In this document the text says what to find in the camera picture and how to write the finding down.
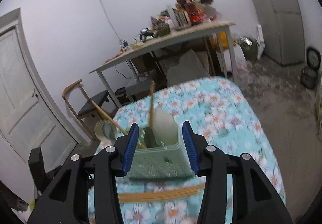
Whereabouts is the cream plastic ladle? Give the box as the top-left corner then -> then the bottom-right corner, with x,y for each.
94,119 -> 117,143

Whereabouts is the cream plastic rice paddle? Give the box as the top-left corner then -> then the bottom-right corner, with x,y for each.
152,110 -> 178,146

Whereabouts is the long wooden chopstick front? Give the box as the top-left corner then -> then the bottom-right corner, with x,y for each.
149,80 -> 156,128

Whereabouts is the steel spoon front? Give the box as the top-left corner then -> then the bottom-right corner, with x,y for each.
102,122 -> 116,140

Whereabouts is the steel spoon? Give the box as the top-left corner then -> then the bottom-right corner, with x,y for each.
143,127 -> 159,148
102,122 -> 116,140

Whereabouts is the white panel door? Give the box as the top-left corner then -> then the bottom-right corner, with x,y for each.
1,9 -> 76,170

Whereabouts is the floral turquoise tablecloth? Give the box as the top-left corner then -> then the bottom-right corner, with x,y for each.
86,76 -> 286,224

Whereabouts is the green perforated utensil holder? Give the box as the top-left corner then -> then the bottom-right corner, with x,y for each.
126,132 -> 194,179

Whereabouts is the wooden chair dark seat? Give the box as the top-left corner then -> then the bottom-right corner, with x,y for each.
61,79 -> 109,140

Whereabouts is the black rice cooker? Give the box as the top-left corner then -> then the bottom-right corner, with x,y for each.
300,47 -> 321,89

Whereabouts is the dark green bag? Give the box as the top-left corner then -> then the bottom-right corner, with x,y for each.
238,36 -> 258,62

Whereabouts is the yellow plastic bag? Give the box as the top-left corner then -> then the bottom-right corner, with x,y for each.
217,32 -> 229,49

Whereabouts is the grey refrigerator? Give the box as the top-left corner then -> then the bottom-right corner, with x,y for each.
253,0 -> 305,66

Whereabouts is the red box on table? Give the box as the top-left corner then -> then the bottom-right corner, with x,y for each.
185,0 -> 205,25

